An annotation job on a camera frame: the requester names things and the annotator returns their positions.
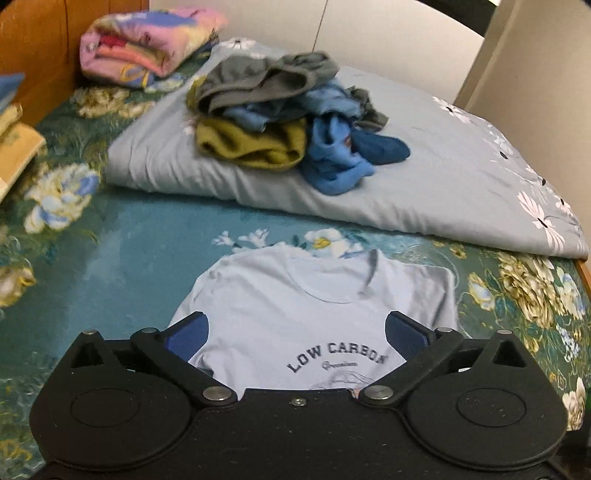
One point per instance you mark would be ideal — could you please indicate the grey garment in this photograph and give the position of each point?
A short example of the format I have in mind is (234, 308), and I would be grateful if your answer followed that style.
(258, 81)

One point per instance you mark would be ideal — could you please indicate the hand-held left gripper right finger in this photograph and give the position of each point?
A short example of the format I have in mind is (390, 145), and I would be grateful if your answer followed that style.
(404, 332)

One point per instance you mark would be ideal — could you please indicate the light blue printed t-shirt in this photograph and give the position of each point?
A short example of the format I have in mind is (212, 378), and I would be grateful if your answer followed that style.
(300, 318)

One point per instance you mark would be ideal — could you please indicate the grey flower-print folded quilt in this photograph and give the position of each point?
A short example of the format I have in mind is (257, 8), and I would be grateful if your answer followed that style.
(415, 184)

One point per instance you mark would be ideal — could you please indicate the green floral blanket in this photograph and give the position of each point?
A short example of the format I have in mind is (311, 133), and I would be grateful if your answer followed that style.
(115, 258)

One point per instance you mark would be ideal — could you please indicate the pink floral folded blanket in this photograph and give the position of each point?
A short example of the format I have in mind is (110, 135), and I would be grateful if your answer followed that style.
(138, 46)

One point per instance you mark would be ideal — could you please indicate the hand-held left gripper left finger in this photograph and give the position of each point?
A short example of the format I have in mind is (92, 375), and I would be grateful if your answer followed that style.
(189, 330)

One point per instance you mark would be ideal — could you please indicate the wooden headboard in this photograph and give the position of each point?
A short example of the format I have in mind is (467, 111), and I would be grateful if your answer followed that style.
(41, 41)

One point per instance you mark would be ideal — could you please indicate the light blue garment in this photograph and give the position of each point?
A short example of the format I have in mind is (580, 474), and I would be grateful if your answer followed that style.
(323, 99)

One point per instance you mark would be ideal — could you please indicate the white cabinet panel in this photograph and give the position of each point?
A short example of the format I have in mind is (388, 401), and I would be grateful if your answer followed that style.
(531, 60)

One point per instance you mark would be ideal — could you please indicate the olive garment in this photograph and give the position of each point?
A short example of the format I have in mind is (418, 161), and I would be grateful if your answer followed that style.
(240, 143)

